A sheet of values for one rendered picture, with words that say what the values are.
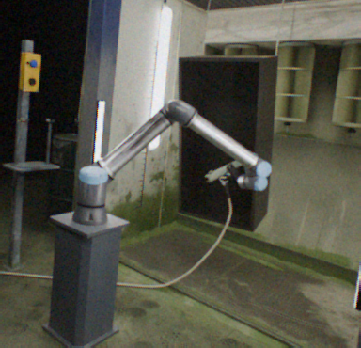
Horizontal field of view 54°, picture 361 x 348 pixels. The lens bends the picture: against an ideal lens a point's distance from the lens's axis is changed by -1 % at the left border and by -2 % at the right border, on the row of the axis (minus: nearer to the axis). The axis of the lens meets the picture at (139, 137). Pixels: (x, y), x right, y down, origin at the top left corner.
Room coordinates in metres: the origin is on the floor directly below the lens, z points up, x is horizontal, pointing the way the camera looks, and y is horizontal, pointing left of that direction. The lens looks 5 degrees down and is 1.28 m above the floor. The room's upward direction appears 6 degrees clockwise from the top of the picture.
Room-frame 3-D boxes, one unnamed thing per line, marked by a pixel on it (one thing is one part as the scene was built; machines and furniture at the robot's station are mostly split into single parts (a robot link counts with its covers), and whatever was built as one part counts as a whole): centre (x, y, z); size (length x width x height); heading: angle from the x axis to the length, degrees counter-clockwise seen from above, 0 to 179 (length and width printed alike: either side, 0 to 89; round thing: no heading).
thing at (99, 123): (2.73, 0.32, 0.96); 0.06 x 0.02 x 0.63; 140
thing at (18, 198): (2.49, 0.84, 0.82); 0.06 x 0.06 x 1.64; 50
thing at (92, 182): (1.86, 0.22, 0.83); 0.17 x 0.15 x 0.18; 5
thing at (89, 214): (1.85, 0.22, 0.69); 0.19 x 0.19 x 0.10
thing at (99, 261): (1.85, 0.22, 0.32); 0.31 x 0.31 x 0.64; 50
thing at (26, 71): (2.46, 0.79, 1.42); 0.12 x 0.06 x 0.26; 140
